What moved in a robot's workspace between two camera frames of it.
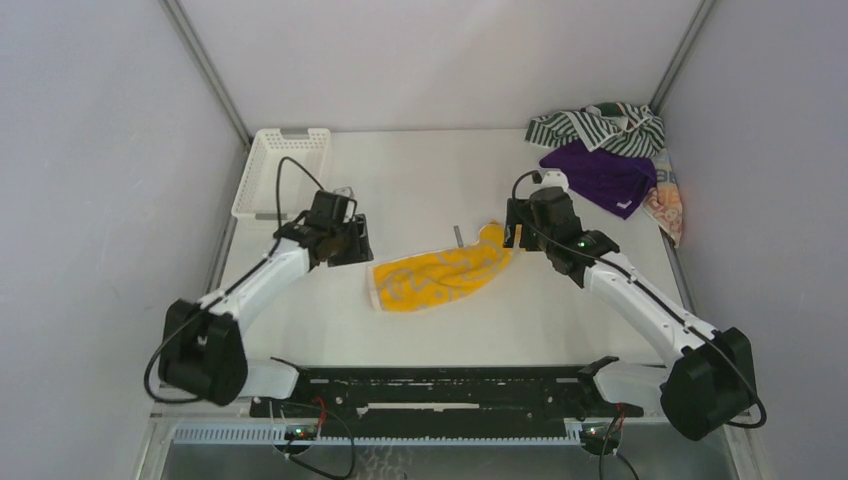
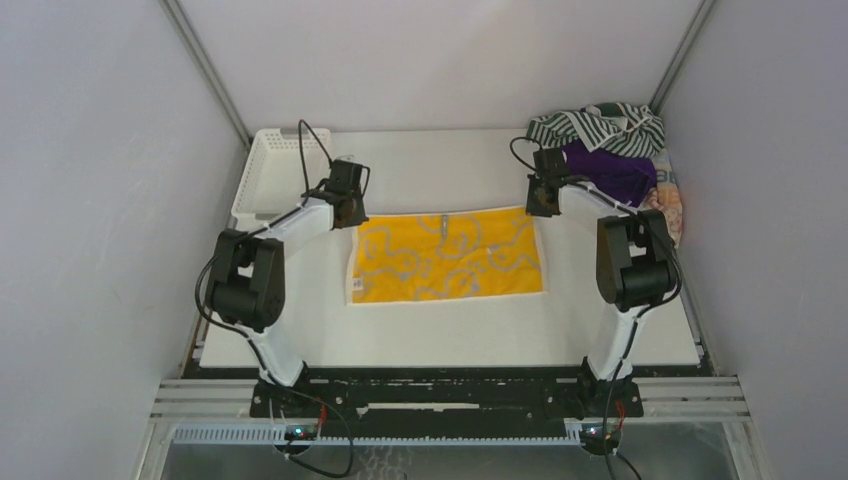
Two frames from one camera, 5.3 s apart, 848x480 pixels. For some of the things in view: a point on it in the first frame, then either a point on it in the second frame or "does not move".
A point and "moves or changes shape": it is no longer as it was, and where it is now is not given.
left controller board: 300,432 does not move
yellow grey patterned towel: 426,279 moves or changes shape
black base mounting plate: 443,395 does not move
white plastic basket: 257,196 does not move
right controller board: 593,436 does not move
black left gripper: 360,251 -> 359,218
